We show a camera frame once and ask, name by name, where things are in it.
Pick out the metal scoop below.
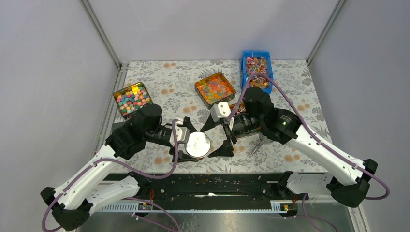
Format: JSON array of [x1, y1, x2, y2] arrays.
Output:
[[251, 133, 273, 154]]

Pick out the white jar lid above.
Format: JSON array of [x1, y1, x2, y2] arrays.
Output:
[[185, 132, 211, 152]]

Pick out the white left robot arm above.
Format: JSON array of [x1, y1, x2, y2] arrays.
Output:
[[41, 104, 197, 231]]

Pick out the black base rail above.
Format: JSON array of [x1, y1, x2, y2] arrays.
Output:
[[109, 172, 310, 211]]

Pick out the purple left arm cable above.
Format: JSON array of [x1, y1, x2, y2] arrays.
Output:
[[41, 119, 182, 232]]

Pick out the blue plastic bin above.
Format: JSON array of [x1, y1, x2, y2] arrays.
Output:
[[240, 51, 274, 94]]

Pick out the green tin with star candies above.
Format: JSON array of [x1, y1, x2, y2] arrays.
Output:
[[113, 82, 153, 119]]

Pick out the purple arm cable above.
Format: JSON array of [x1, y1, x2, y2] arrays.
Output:
[[225, 72, 391, 232], [41, 119, 182, 232]]

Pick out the grey slotted cable duct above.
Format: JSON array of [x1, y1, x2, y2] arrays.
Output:
[[98, 198, 297, 213]]

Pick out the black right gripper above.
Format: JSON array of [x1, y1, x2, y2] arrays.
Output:
[[200, 112, 263, 158]]

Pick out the green tin with gummy candies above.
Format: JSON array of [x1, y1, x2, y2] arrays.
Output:
[[194, 72, 236, 110]]

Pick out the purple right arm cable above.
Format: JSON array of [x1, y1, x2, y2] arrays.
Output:
[[225, 72, 391, 232]]

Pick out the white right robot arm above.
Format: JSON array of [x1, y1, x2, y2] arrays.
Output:
[[201, 87, 378, 207]]

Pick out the aluminium frame rails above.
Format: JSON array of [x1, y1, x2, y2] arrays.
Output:
[[67, 0, 129, 232]]

